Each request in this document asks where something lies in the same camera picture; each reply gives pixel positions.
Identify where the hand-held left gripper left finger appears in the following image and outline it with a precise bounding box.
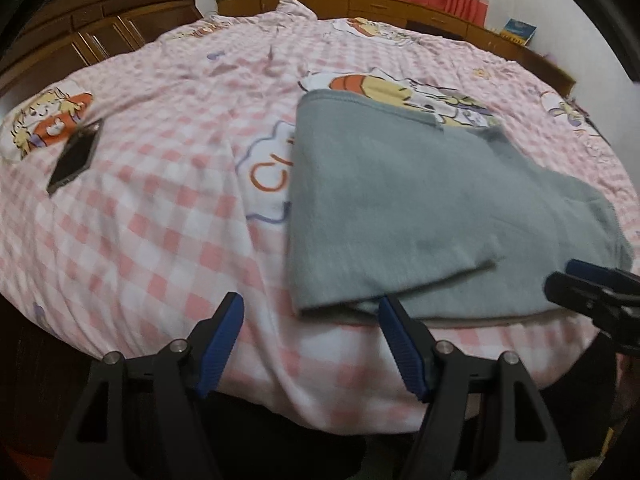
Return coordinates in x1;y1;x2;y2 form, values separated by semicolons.
50;291;246;480

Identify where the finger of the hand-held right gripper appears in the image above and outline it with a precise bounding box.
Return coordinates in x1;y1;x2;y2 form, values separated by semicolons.
566;258;640;292
544;271;640;323

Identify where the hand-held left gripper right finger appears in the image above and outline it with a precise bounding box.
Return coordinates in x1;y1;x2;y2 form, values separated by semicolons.
377;294;571;480

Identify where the pink checked cartoon blanket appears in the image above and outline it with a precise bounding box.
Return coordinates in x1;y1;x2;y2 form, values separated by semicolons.
0;0;640;433

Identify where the black smartphone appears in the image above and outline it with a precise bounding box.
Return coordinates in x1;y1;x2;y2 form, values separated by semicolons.
46;121;103;195

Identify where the blue book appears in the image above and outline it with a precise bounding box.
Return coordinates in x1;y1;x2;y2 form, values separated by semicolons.
499;19;537;47

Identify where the long wooden cabinet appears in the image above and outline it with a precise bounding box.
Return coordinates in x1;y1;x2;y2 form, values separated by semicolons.
216;0;576;98

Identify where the dark wooden headboard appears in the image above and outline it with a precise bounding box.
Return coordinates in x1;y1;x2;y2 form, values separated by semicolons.
0;0;203;106

